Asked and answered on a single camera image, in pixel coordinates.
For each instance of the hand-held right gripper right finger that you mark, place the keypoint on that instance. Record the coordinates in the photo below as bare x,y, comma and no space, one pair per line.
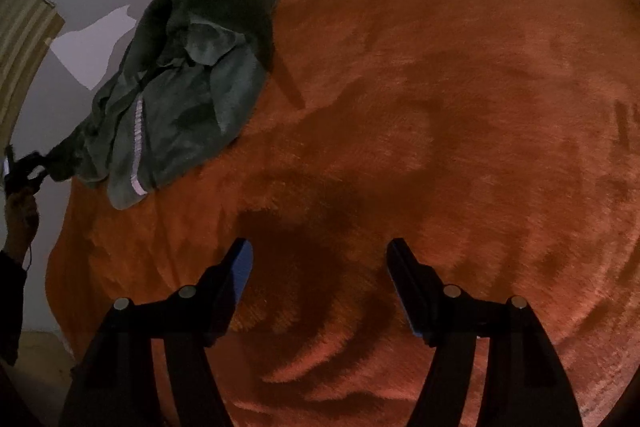
407,307

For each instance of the person's left hand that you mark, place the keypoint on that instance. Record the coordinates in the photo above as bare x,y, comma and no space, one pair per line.
20,222

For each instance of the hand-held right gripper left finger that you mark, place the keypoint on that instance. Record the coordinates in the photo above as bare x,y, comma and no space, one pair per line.
242,268

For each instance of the orange fleece blanket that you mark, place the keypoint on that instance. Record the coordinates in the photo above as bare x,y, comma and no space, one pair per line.
425,107

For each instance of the person's left forearm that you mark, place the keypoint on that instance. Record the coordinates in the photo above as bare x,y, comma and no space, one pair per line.
10,307

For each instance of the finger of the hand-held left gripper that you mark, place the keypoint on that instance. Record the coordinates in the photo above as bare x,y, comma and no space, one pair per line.
40,176
39,158

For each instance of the striped curtain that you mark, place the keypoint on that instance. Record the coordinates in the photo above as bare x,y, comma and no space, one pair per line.
20,42

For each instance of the grey-green fleece garment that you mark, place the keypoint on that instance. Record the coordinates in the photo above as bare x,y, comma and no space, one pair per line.
200,97

